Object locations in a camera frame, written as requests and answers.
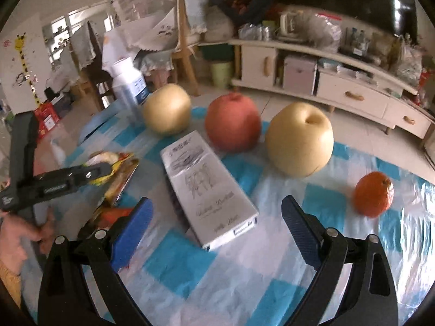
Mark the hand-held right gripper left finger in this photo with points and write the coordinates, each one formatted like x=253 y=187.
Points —
x=134 y=234

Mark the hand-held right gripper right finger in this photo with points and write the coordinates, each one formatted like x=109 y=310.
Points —
x=300 y=231

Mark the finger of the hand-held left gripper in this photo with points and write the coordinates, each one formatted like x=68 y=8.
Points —
x=88 y=175

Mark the pale fruit peel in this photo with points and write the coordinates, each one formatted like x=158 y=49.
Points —
x=102 y=158

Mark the red snack wrapper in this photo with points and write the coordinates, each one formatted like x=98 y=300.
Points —
x=114 y=215

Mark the yellow snack wrapper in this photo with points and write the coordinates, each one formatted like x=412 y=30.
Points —
x=124 y=173

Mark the white box with line drawing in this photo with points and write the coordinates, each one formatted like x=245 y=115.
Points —
x=207 y=190

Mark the person's left hand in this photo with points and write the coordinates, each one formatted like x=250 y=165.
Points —
x=13 y=241

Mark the red cardboard boxes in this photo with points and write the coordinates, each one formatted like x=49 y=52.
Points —
x=47 y=119

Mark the blue white checkered tablecloth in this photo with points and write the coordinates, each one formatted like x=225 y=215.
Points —
x=238 y=278

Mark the small orange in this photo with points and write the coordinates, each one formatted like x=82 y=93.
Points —
x=373 y=195

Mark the yellow pear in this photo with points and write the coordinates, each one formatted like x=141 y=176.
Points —
x=166 y=108
x=299 y=139

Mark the white plastic bottle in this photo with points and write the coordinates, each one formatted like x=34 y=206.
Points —
x=131 y=85

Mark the red pomegranate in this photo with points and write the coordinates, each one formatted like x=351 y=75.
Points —
x=232 y=122

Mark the white television cabinet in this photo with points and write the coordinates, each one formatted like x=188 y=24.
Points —
x=340 y=88

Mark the light wooden chair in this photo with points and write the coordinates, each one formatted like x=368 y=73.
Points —
x=187 y=57

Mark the white storage box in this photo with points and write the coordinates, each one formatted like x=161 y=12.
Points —
x=300 y=74

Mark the green waste bin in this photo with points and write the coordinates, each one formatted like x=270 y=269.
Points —
x=221 y=74

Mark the white mesh food cover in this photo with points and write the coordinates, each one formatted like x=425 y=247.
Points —
x=146 y=10

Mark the grey white sack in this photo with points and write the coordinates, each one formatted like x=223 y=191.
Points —
x=219 y=25

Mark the grey plastic bag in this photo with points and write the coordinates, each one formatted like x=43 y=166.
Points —
x=319 y=32

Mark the pack of water bottles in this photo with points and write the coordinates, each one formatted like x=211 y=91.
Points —
x=255 y=32

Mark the white kettle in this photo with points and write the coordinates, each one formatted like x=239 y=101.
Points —
x=287 y=23

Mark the dark bag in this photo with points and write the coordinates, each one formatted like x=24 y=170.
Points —
x=241 y=3

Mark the giraffe height wall sticker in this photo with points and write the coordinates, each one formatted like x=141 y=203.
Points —
x=25 y=64

